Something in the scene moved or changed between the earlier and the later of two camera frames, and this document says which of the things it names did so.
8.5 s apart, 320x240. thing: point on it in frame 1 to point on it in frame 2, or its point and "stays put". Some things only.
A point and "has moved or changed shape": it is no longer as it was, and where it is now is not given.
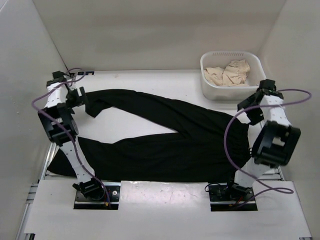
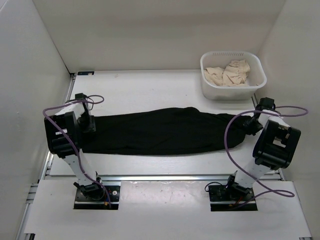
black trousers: (200, 148) has moved or changed shape
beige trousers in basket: (235, 75) stays put
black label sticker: (85, 73) stays put
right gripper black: (254, 118) to (249, 129)
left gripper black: (80, 100) to (91, 127)
